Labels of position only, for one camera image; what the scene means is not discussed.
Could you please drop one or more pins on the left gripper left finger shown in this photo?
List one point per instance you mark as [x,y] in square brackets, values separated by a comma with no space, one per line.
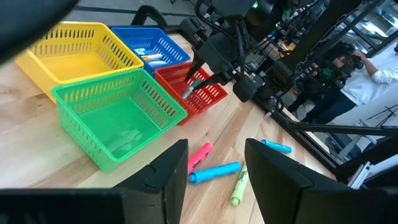
[161,199]

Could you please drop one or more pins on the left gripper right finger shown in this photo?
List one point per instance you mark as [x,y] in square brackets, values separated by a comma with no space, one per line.
[280,196]

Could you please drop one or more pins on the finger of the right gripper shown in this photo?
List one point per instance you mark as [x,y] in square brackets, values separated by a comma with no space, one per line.
[195,65]
[214,80]

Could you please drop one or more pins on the green-capped thin marker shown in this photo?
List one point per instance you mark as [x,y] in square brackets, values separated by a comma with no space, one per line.
[189,91]

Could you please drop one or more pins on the orange-capped thin marker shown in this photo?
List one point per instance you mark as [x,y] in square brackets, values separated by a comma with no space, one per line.
[152,57]

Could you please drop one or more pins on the blue-capped thin marker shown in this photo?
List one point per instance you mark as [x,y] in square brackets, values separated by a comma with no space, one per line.
[141,51]

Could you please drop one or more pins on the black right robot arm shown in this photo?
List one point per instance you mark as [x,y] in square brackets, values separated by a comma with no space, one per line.
[236,6]

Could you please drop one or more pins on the red plastic basket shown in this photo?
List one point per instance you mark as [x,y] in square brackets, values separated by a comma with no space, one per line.
[174,90]

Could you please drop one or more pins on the yellow-green highlighter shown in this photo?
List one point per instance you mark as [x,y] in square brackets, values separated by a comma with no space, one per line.
[239,189]

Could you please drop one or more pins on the light blue highlighter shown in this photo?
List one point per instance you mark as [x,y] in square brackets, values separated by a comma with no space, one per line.
[214,172]
[276,146]

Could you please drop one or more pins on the pink highlighter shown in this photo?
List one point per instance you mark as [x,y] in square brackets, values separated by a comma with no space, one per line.
[199,157]

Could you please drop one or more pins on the blue plastic basket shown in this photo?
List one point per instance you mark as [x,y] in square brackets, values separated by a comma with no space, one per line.
[124,39]

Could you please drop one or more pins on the green plastic basket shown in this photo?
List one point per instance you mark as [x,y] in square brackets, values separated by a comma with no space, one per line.
[93,118]

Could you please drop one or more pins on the yellow plastic basket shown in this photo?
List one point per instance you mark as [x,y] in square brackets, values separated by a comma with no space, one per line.
[77,65]

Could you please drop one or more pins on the person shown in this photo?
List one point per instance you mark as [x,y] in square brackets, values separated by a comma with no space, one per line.
[367,84]

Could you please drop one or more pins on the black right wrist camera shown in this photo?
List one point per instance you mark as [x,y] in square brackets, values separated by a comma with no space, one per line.
[217,53]

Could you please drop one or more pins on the black frame clamp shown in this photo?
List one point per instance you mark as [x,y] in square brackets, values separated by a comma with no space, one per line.
[146,9]

